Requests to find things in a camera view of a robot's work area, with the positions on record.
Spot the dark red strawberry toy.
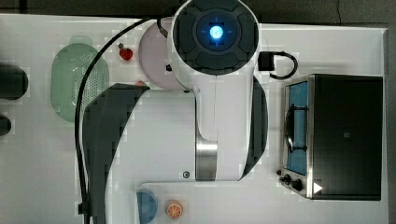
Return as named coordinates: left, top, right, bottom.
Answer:
left=118, top=43, right=134, bottom=61

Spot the orange slice toy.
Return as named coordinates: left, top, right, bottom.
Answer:
left=166, top=201, right=184, bottom=219

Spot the black toaster oven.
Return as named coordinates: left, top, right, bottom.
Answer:
left=277, top=74, right=383, bottom=201

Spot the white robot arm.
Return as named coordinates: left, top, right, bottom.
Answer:
left=81, top=0, right=267, bottom=224

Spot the black connector with cable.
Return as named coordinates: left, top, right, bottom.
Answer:
left=258, top=51, right=298, bottom=80

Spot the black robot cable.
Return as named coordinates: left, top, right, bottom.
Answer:
left=74, top=16, right=154, bottom=224

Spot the pink strawberry toy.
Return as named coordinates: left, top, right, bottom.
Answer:
left=135, top=80, right=147, bottom=86

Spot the blue cup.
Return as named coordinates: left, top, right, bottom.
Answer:
left=136, top=189, right=158, bottom=224

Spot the lilac round plate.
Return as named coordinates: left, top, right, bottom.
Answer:
left=138, top=21, right=182, bottom=91

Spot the green perforated colander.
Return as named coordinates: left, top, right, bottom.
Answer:
left=50, top=35, right=109, bottom=122

